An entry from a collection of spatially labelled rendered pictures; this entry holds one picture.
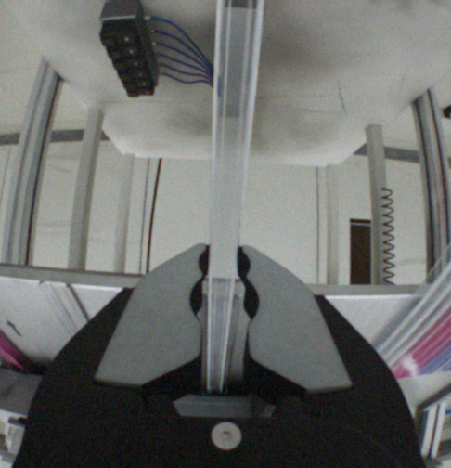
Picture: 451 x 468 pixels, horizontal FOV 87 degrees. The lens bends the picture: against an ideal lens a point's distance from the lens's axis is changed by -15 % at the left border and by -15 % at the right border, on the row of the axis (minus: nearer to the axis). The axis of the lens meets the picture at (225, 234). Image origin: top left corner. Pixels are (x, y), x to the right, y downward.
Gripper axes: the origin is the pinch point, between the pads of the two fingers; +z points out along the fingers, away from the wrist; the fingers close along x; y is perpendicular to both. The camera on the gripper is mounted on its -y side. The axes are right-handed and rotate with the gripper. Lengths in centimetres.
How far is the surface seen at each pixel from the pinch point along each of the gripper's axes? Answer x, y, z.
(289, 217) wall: 49, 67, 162
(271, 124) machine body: 11, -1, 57
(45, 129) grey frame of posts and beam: -32.7, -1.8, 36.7
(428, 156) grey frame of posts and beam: 38, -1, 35
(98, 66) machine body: -22.9, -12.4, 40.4
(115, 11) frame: -14.9, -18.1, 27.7
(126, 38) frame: -13.2, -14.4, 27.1
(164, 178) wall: -39, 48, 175
